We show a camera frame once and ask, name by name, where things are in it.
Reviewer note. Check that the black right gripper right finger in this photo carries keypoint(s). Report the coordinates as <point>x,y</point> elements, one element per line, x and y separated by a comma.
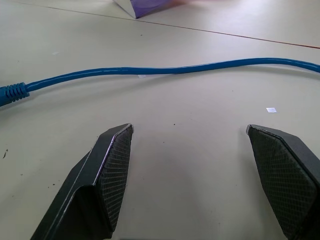
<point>285,175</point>

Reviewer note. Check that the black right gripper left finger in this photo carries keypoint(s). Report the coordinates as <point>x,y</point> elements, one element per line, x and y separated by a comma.
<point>100,180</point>

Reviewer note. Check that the small white paper scrap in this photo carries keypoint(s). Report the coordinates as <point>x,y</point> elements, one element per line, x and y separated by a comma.
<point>271,110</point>

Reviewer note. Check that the purple and white box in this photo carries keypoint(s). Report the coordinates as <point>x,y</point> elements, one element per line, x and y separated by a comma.
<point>150,6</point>

